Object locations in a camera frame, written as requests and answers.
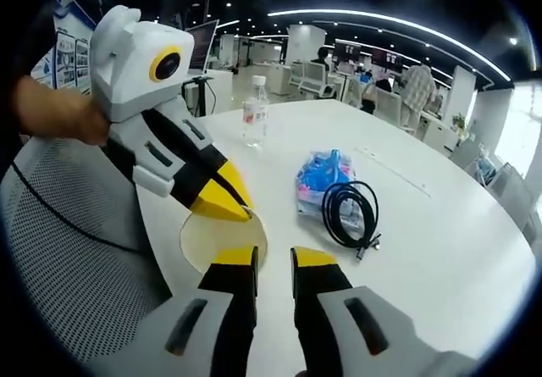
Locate person's left hand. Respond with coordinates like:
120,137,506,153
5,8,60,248
58,92,112,146

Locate blue flowered tissue pack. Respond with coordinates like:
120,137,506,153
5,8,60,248
295,147,370,230

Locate curved ceiling light strip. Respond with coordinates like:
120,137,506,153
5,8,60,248
267,9,516,86

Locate grey mesh office chair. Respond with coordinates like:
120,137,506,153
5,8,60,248
0,137,174,368

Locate white waiting chair row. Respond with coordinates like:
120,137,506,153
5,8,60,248
290,61,338,99

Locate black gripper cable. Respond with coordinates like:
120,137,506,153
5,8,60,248
11,163,149,256

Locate blue wall poster board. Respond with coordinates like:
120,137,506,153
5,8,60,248
31,0,97,95

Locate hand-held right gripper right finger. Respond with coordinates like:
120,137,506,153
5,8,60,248
290,245,478,377

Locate clear water bottle red label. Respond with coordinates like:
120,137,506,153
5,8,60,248
241,75,270,149

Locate display screen on stand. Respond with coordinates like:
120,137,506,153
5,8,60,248
185,19,221,75

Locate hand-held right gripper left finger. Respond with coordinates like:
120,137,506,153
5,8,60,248
91,245,260,377

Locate white tabletop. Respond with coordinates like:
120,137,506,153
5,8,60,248
137,99,537,377

